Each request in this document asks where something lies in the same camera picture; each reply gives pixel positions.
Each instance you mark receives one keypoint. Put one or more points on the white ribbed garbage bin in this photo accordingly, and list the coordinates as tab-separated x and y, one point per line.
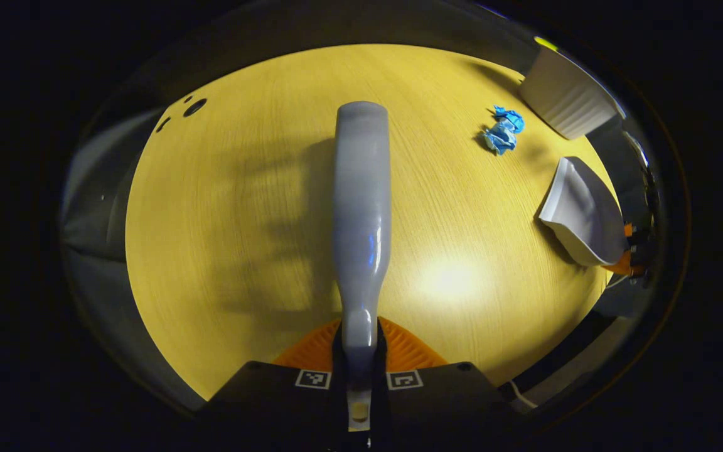
568	94

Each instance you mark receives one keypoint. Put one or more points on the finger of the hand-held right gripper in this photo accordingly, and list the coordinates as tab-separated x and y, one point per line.
624	266
630	230

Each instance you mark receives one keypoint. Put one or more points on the light blue paper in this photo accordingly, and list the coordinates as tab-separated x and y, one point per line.
499	139

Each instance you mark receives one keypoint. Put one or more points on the dark blue paper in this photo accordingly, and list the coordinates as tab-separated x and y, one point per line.
510	118

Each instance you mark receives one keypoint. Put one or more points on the grey plastic dustpan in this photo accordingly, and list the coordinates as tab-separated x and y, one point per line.
581	207

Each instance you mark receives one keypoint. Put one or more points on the small grey broom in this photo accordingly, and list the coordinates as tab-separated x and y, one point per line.
361	220

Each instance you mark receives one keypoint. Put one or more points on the yellow wooden desktop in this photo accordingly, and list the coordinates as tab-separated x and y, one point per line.
242	188

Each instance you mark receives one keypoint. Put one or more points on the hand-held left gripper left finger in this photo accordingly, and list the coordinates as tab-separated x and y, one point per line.
273	402

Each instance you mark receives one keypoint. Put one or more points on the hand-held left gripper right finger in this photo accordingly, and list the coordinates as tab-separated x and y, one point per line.
437	405

